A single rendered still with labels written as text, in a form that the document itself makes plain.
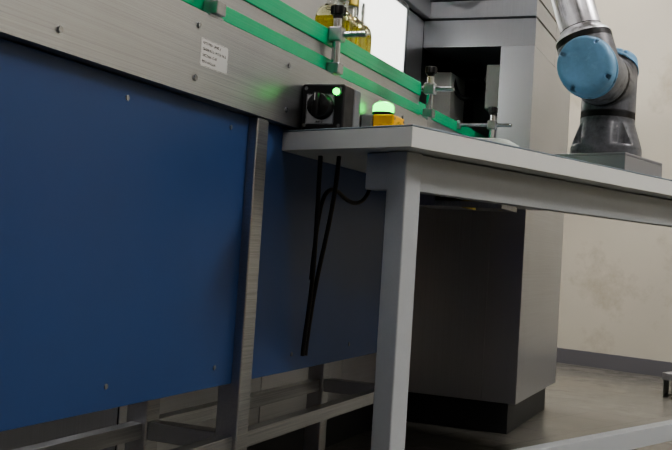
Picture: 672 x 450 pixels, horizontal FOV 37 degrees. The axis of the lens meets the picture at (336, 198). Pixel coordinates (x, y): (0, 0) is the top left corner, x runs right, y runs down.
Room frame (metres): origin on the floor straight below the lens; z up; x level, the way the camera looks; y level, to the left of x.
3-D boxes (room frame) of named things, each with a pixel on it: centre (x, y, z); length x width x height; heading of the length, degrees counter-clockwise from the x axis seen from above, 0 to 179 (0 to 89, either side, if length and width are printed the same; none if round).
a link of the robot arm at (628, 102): (2.17, -0.58, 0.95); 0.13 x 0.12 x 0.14; 150
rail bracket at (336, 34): (1.86, 0.00, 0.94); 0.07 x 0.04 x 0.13; 67
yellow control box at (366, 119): (2.01, -0.09, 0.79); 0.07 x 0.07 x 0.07; 67
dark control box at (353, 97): (1.75, 0.02, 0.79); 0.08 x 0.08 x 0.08; 67
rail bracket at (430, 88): (2.43, -0.19, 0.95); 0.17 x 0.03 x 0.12; 67
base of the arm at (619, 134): (2.17, -0.58, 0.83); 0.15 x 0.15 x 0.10
